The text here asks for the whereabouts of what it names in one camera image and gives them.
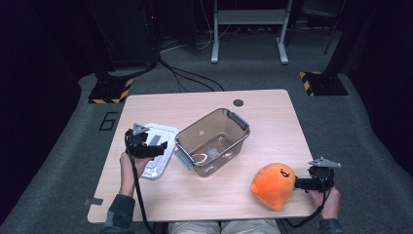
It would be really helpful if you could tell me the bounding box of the grey tape piece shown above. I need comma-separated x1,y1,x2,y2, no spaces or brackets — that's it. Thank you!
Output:
83,197,104,208

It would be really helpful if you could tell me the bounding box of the person's left leg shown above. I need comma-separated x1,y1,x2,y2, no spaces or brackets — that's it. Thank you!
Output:
168,219,222,234

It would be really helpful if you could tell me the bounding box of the left hand-held gripper black cable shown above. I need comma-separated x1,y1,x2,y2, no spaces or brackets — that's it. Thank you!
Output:
124,131,156,234

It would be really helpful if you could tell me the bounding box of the black equipment cabinet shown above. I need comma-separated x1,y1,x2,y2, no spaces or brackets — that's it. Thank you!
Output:
87,0,161,70

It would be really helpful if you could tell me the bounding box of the white plastic box lid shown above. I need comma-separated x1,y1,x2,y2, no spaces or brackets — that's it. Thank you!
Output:
140,122,180,181

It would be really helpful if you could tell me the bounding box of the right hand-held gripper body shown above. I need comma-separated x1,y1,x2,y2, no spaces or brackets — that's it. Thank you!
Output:
306,156,343,193

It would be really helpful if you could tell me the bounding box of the transparent brown storage box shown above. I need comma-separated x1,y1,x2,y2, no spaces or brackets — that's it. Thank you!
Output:
173,107,251,178

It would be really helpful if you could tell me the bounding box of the thin black floor cable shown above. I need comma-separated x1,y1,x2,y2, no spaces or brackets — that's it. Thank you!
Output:
158,58,226,93

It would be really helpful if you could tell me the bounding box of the white metal table frame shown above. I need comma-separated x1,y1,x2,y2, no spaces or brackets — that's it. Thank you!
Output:
209,0,294,65

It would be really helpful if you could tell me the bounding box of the person's leg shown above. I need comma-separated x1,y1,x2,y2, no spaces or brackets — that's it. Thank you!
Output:
168,219,222,234
223,218,282,234

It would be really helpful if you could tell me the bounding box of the orange plush toy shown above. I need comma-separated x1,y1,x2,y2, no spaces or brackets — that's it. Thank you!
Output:
249,162,297,212

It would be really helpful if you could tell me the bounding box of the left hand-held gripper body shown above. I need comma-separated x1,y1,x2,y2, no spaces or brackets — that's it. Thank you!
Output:
124,123,154,159

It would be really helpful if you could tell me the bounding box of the person's left hand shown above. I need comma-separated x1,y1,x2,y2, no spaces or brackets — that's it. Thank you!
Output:
119,150,154,198

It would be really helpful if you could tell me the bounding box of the hand-held gripper black cable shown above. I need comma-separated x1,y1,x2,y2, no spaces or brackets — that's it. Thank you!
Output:
282,175,333,229
124,131,156,234

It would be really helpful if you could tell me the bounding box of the black stand base striped tape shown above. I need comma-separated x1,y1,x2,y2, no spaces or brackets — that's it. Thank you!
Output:
88,77,134,105
298,70,349,98

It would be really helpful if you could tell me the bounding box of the person's right leg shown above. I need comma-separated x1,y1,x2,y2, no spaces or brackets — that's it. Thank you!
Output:
223,218,282,234

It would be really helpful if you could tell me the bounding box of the right hand-held gripper black cable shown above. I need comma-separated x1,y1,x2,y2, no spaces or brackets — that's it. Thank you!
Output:
282,175,333,229

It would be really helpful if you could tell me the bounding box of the person's right hand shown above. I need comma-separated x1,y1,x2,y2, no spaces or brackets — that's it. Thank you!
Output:
307,186,342,220

